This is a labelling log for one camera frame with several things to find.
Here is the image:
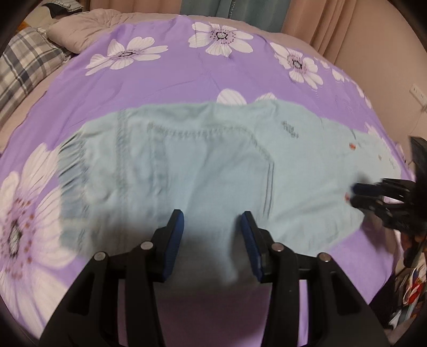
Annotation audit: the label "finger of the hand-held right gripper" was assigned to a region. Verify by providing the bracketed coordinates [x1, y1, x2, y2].
[354, 180, 416, 199]
[350, 195, 414, 227]

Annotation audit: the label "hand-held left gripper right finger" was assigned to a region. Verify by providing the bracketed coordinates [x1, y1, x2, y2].
[241, 211, 390, 347]

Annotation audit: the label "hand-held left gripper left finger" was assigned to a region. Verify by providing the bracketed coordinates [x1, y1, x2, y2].
[39, 209, 185, 347]

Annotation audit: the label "light blue pants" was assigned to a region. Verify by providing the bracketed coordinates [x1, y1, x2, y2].
[58, 100, 402, 284]

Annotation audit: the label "colourful printed cloth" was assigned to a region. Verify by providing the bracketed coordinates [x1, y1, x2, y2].
[387, 230, 427, 334]

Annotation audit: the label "purple floral bedsheet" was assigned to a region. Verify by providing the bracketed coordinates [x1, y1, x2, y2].
[0, 15, 414, 347]

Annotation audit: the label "teal curtain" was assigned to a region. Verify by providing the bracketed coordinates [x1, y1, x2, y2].
[182, 0, 287, 34]

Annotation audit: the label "plaid pillow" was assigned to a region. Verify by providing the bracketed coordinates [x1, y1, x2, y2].
[0, 27, 74, 127]

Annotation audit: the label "white wall socket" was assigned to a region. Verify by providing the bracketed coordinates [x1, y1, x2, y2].
[410, 84, 427, 109]

